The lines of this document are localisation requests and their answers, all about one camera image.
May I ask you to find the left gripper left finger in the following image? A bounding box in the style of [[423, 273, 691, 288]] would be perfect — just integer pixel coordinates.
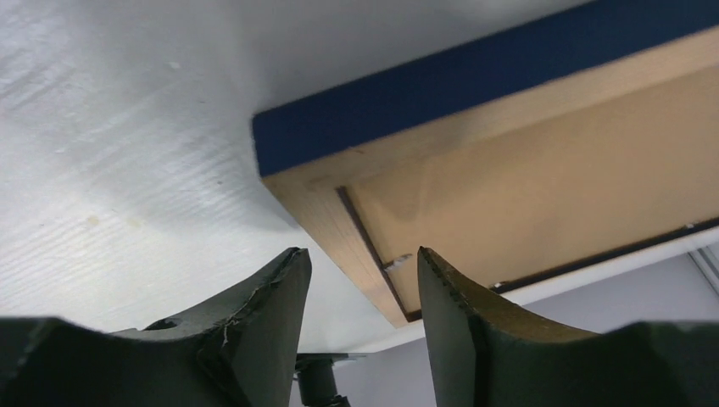
[[1, 248, 312, 406]]

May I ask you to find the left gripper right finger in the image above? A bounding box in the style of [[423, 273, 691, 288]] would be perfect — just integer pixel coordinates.
[[417, 247, 718, 406]]

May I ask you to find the blue wooden photo frame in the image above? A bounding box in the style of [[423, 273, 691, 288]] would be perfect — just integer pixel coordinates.
[[252, 1, 718, 327]]

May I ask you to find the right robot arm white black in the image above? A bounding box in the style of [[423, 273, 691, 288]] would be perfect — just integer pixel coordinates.
[[294, 353, 366, 407]]

